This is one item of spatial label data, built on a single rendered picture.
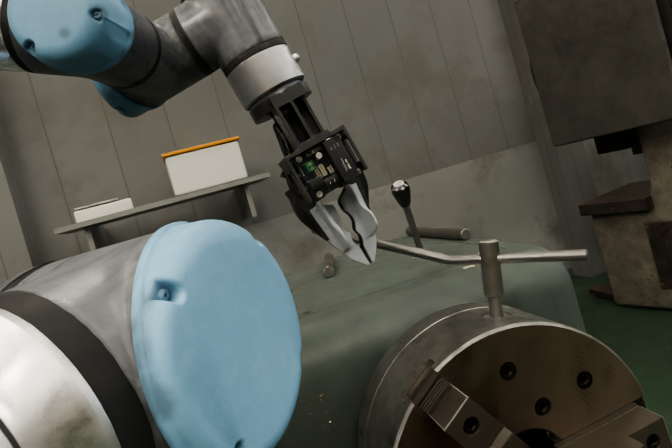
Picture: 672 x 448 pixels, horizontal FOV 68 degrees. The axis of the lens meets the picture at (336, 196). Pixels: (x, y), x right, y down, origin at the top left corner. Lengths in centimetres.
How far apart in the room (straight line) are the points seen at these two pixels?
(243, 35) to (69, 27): 18
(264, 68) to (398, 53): 398
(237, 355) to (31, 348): 8
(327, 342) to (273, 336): 42
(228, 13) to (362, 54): 383
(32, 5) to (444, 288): 57
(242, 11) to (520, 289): 51
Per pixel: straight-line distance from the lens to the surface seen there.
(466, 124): 464
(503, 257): 59
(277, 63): 53
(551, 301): 78
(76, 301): 23
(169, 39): 55
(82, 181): 392
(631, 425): 64
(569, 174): 493
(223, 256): 24
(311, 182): 51
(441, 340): 58
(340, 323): 69
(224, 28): 55
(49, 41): 44
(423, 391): 55
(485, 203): 463
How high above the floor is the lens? 143
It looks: 1 degrees down
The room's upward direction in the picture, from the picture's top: 16 degrees counter-clockwise
